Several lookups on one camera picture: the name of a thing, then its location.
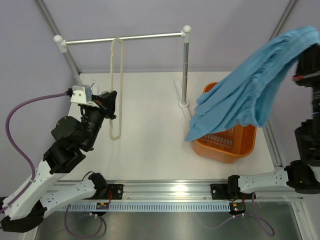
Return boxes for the light blue shorts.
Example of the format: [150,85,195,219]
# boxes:
[185,26,320,142]

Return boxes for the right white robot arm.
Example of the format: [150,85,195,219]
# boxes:
[226,44,320,199]

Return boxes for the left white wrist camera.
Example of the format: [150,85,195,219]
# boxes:
[66,84,98,108]

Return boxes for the silver clothes rack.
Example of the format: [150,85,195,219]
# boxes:
[53,24,194,136]

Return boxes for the white slotted cable duct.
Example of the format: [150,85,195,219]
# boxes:
[68,202,231,212]

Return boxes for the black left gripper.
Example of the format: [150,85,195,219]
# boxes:
[82,91,118,150]

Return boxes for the white plastic hanger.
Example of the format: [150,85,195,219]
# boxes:
[109,37,126,142]

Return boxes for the aluminium frame post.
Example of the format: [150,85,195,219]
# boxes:
[34,0,60,36]
[269,0,299,40]

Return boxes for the orange plastic laundry basket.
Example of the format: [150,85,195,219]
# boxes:
[191,82,258,164]

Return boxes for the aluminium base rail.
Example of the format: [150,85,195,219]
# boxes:
[48,180,304,203]

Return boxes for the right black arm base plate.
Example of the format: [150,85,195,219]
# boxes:
[210,183,251,202]

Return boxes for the aluminium frame post right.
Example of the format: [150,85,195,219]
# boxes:
[269,0,299,40]

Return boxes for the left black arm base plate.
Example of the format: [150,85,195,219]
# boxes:
[86,183,124,200]

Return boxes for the aluminium frame post left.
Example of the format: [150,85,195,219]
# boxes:
[34,0,60,36]

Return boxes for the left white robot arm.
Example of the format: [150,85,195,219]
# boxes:
[0,90,117,233]

